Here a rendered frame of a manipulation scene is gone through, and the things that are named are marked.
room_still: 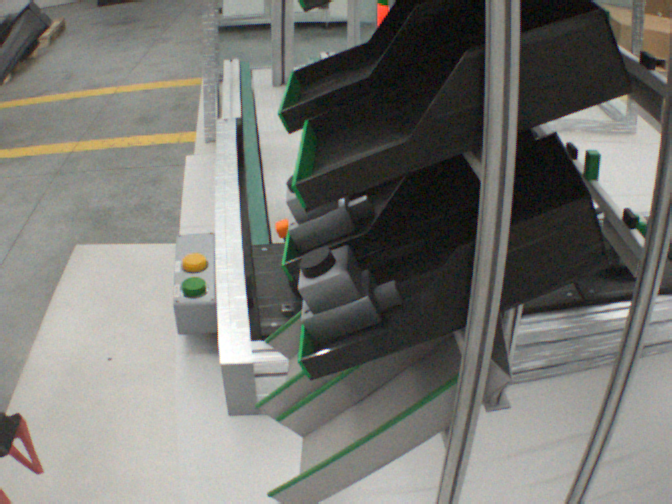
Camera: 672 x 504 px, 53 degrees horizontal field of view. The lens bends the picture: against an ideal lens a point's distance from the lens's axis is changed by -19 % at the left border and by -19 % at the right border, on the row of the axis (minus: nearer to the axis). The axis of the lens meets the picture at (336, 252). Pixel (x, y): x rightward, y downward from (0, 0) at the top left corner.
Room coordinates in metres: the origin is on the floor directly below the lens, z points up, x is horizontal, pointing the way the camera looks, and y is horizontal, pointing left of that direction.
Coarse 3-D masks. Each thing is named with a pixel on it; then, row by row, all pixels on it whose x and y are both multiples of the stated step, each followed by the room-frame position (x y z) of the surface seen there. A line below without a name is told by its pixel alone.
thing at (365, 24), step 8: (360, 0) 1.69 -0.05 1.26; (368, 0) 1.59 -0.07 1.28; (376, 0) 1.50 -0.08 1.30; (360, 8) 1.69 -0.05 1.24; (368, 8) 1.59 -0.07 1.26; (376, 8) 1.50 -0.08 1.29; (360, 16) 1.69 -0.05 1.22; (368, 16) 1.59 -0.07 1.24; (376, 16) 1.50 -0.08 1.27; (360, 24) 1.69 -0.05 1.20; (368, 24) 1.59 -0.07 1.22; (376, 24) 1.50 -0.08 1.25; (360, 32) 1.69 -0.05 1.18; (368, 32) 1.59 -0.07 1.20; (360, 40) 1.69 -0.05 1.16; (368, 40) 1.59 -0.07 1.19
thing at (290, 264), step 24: (432, 168) 0.66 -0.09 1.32; (360, 192) 0.79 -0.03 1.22; (384, 192) 0.77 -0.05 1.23; (408, 192) 0.66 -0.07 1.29; (384, 216) 0.66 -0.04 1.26; (408, 216) 0.66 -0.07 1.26; (288, 240) 0.71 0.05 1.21; (336, 240) 0.71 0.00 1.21; (360, 240) 0.66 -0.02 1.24; (384, 240) 0.66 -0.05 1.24; (288, 264) 0.67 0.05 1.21
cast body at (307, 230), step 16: (288, 192) 0.73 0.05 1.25; (320, 208) 0.71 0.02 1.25; (336, 208) 0.72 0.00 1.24; (352, 208) 0.73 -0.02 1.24; (368, 208) 0.73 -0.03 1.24; (288, 224) 0.73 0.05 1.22; (304, 224) 0.71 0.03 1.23; (320, 224) 0.71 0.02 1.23; (336, 224) 0.71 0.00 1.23; (352, 224) 0.71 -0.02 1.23; (304, 240) 0.71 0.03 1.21; (320, 240) 0.71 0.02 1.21
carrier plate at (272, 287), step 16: (256, 256) 1.07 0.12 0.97; (272, 256) 1.07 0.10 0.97; (256, 272) 1.02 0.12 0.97; (272, 272) 1.02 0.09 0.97; (256, 288) 0.98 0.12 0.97; (272, 288) 0.98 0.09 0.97; (288, 288) 0.98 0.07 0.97; (272, 304) 0.94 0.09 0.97; (272, 320) 0.90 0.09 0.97; (288, 320) 0.90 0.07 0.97
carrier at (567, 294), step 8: (560, 288) 0.97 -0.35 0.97; (568, 288) 0.97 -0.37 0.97; (544, 296) 0.95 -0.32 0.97; (552, 296) 0.95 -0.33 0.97; (560, 296) 0.95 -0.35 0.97; (568, 296) 0.95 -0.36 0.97; (576, 296) 0.95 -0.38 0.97; (528, 304) 0.93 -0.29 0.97; (536, 304) 0.93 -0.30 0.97; (544, 304) 0.93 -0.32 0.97; (552, 304) 0.93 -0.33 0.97; (560, 304) 0.93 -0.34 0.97; (568, 304) 0.93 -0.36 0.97; (576, 304) 0.94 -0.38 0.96; (504, 312) 0.92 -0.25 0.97; (528, 312) 0.92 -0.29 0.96; (536, 312) 0.93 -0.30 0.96
